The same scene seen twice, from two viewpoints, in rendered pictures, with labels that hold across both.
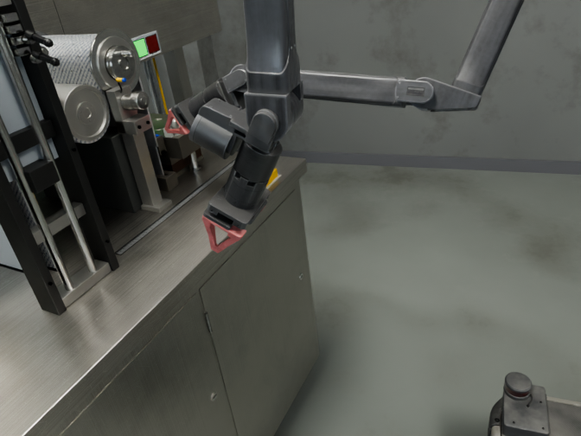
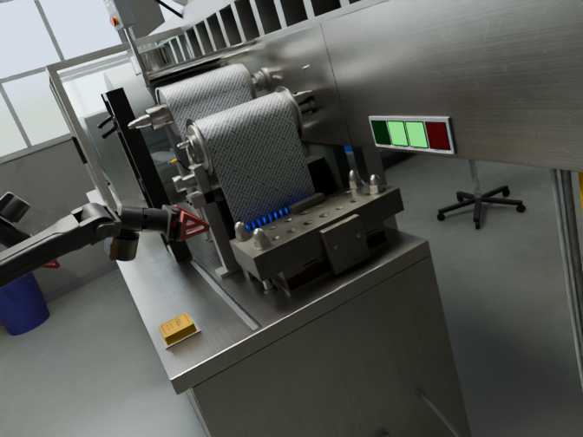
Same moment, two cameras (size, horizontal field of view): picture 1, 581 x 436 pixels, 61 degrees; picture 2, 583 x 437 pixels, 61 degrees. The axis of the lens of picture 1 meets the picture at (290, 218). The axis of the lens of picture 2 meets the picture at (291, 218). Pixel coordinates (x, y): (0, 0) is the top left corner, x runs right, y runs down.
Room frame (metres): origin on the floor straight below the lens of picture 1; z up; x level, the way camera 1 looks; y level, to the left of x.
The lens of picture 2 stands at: (2.06, -0.51, 1.43)
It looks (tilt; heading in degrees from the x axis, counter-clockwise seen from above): 20 degrees down; 129
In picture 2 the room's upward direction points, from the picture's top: 18 degrees counter-clockwise
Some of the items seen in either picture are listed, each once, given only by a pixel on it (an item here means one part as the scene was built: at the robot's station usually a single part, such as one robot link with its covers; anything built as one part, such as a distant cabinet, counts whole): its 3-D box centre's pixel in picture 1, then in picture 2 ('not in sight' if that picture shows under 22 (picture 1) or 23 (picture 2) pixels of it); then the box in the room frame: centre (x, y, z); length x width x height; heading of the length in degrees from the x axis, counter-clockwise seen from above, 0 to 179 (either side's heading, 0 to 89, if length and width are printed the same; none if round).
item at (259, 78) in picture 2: not in sight; (256, 82); (1.10, 0.73, 1.33); 0.07 x 0.07 x 0.07; 60
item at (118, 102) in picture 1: (142, 151); (209, 222); (1.11, 0.33, 1.05); 0.06 x 0.05 x 0.31; 60
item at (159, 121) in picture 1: (143, 132); (317, 225); (1.40, 0.40, 1.00); 0.40 x 0.16 x 0.06; 60
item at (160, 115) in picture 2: not in sight; (159, 116); (0.94, 0.45, 1.33); 0.06 x 0.06 x 0.06; 60
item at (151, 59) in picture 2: not in sight; (150, 60); (0.60, 0.80, 1.50); 0.14 x 0.14 x 0.06
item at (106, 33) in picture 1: (116, 63); (199, 147); (1.16, 0.35, 1.25); 0.15 x 0.01 x 0.15; 150
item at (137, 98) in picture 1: (139, 100); (178, 184); (1.09, 0.30, 1.18); 0.04 x 0.02 x 0.04; 150
